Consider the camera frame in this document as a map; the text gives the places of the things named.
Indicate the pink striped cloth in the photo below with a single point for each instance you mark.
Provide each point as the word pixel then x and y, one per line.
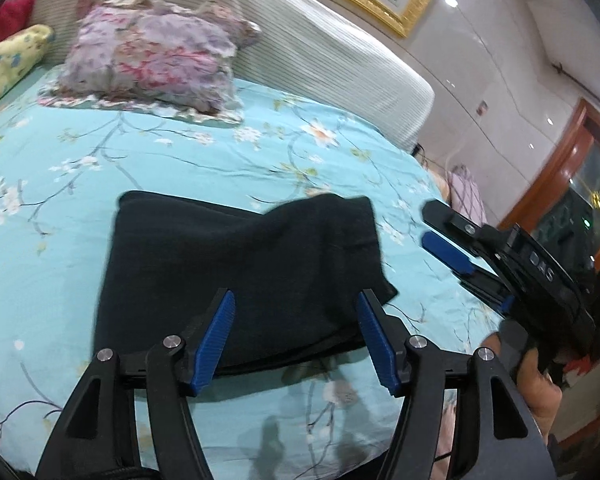
pixel 467 195

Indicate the yellow floral pillow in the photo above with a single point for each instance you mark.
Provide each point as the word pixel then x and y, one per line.
pixel 7 60

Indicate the purple floral pillow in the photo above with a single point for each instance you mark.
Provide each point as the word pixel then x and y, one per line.
pixel 150 55

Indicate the white ribbed headboard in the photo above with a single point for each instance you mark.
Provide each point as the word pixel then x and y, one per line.
pixel 320 50

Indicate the person's right hand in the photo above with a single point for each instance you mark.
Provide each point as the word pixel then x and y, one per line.
pixel 537 390

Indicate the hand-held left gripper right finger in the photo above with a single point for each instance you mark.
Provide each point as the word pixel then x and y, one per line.
pixel 377 345

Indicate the red pillow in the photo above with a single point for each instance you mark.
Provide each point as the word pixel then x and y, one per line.
pixel 7 17

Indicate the light blue floral bed sheet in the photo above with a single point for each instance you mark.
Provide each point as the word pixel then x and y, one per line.
pixel 55 210

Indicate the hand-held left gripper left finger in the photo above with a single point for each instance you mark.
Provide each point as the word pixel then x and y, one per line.
pixel 212 340

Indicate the black pants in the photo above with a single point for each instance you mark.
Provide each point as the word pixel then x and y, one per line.
pixel 240 280

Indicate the wooden door frame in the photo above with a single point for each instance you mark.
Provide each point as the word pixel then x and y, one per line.
pixel 560 160

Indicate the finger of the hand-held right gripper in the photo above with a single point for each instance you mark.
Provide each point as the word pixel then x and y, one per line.
pixel 445 252
pixel 452 220

